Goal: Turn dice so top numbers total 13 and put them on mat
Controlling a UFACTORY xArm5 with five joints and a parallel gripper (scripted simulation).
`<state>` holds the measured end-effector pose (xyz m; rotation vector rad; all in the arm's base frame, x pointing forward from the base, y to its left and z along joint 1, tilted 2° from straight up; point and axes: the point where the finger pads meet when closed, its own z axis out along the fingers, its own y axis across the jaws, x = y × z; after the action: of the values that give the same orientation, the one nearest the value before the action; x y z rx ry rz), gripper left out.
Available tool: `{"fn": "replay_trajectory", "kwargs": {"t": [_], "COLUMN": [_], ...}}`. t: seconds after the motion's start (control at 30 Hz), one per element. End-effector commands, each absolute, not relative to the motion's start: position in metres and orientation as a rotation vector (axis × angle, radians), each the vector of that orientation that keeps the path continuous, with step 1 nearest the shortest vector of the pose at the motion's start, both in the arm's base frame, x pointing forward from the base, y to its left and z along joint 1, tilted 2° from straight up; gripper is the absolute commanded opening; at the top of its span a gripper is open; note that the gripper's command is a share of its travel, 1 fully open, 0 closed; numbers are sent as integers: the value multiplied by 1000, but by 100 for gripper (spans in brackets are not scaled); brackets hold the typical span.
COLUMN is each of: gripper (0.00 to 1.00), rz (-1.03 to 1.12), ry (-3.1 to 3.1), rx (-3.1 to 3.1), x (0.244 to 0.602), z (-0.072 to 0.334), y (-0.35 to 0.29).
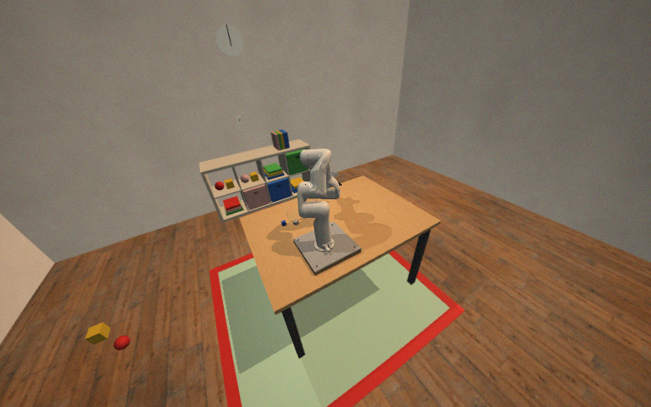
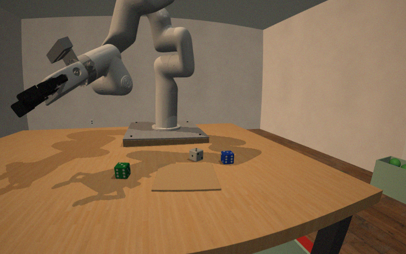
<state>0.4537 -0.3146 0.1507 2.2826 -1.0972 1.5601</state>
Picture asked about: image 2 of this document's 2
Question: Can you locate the white die with black pips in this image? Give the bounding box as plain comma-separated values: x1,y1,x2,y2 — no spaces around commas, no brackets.
189,148,203,162

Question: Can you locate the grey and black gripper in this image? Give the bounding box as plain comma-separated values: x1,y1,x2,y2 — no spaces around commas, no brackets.
11,59,89,117

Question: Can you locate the tan flat mat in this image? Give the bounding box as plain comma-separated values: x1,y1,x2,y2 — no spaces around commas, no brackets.
151,163,221,192

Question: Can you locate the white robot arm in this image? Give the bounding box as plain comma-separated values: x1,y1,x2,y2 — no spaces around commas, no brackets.
46,0,195,131

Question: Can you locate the blue die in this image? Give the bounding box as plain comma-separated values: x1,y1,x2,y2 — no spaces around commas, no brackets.
221,151,234,165

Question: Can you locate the green die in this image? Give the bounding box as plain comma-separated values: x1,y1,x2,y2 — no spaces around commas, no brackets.
114,162,131,179

